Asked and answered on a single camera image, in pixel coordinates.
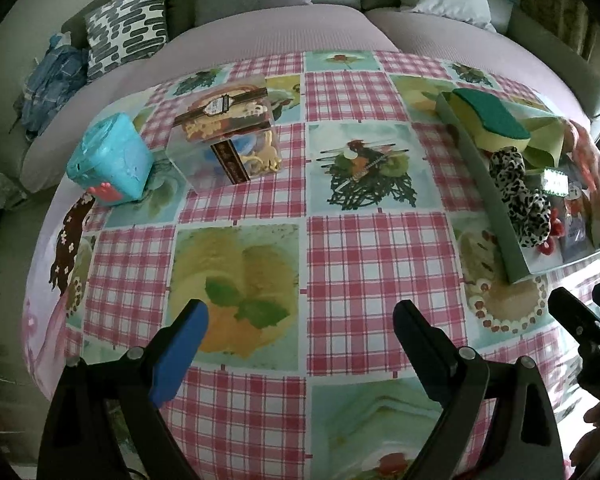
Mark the pink sofa cover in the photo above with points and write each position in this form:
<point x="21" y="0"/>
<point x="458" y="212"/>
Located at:
<point x="298" y="29"/>

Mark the leopard print scrunchie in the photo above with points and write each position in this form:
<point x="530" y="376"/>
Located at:
<point x="528" y="210"/>

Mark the light green cloth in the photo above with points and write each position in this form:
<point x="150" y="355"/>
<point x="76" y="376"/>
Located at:
<point x="547" y="135"/>

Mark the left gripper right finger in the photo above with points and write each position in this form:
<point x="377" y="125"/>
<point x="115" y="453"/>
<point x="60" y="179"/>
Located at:
<point x="448" y="373"/>

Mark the green white tissue pack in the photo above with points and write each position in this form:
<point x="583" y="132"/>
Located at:
<point x="554" y="182"/>

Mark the black white patterned cushion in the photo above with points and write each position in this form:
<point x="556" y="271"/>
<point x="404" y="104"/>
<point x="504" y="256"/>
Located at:
<point x="123" y="31"/>

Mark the grey sofa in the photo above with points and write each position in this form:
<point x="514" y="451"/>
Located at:
<point x="16" y="50"/>

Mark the teal shallow cardboard tray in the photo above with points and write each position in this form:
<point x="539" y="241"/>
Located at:
<point x="538" y="177"/>

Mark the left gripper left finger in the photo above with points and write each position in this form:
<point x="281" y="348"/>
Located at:
<point x="173" y="349"/>

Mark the yellow green sponge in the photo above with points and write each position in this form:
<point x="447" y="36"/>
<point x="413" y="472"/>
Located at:
<point x="488" y="121"/>

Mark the teal plastic box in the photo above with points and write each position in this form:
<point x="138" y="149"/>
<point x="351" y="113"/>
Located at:
<point x="111" y="162"/>

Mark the purple baby wipes pack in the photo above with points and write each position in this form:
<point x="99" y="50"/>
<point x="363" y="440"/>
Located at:
<point x="575" y="243"/>

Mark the person's right hand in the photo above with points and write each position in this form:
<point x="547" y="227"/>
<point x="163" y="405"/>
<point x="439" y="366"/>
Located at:
<point x="589" y="445"/>

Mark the pink fluffy towel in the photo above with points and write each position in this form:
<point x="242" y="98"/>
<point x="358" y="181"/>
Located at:
<point x="586" y="156"/>

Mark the checkered picture tablecloth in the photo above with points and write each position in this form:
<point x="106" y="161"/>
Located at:
<point x="300" y="375"/>

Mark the clear plastic box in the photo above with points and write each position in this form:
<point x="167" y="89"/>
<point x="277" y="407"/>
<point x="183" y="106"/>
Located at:
<point x="225" y="136"/>

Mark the blue clothes pile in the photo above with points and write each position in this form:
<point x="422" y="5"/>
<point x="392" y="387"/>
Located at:
<point x="51" y="84"/>

